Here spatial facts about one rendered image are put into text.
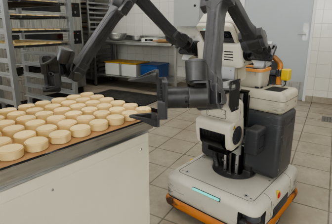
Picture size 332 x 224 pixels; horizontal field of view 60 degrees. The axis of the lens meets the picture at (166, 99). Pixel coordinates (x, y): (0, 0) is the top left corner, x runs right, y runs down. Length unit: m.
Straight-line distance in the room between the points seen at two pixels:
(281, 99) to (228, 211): 0.68
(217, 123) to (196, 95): 0.84
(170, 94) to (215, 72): 0.17
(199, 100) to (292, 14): 4.34
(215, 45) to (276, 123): 0.95
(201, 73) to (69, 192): 0.45
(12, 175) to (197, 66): 0.50
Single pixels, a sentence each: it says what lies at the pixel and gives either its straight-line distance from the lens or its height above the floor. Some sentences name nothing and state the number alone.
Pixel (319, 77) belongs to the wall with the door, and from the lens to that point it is 5.00.
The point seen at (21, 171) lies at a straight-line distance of 0.73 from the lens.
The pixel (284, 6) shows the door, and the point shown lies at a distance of 5.04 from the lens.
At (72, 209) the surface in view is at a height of 0.71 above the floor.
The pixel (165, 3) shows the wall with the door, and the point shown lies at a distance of 5.73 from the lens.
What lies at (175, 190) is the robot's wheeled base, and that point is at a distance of 1.88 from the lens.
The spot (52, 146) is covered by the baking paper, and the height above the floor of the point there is 0.90.
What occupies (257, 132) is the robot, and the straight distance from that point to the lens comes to 1.63.
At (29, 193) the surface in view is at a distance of 0.75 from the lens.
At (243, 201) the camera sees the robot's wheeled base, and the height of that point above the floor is 0.28.
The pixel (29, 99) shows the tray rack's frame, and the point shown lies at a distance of 2.77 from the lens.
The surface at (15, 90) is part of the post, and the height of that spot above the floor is 0.79.
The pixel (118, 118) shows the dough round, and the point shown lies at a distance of 0.82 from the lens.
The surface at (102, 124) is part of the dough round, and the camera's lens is 0.78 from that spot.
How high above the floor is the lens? 1.18
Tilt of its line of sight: 14 degrees down
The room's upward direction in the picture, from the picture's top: straight up
